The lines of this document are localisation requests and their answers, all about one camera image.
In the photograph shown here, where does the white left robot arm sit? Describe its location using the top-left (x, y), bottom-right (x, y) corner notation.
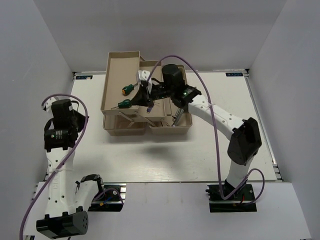
top-left (36, 99), bottom-right (106, 240)

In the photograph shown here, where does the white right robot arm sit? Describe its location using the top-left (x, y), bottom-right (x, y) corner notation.
top-left (131, 64), bottom-right (262, 200)

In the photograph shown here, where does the large ratchet wrench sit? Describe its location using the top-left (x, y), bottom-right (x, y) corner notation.
top-left (171, 108), bottom-right (185, 127)

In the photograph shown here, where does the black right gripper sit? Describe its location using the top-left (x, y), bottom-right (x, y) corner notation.
top-left (128, 84), bottom-right (174, 109)

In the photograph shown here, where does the stubby green orange-capped screwdriver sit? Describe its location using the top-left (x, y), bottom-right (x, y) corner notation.
top-left (121, 83), bottom-right (138, 96)

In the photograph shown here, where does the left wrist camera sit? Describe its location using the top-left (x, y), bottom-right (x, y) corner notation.
top-left (41, 96), bottom-right (59, 113)

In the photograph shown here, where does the stubby green handled screwdriver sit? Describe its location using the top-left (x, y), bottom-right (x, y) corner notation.
top-left (111, 99), bottom-right (132, 110)

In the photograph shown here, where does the blue handled long screwdriver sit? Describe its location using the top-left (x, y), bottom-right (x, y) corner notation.
top-left (146, 107), bottom-right (153, 113)

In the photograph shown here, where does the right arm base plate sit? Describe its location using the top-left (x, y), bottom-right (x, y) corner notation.
top-left (205, 184), bottom-right (257, 213)

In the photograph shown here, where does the small combination wrench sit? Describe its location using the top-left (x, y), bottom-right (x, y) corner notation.
top-left (172, 112), bottom-right (179, 121)

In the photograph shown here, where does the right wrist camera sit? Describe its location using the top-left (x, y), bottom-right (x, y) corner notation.
top-left (136, 70), bottom-right (153, 94)

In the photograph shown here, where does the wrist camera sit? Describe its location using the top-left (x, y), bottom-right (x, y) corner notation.
top-left (136, 70), bottom-right (153, 94)
top-left (41, 96), bottom-right (59, 113)

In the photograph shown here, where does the beige plastic toolbox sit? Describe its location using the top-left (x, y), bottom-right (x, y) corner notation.
top-left (100, 51), bottom-right (193, 137)

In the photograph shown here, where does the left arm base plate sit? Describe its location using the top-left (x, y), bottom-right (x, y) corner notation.
top-left (88, 183), bottom-right (127, 213)

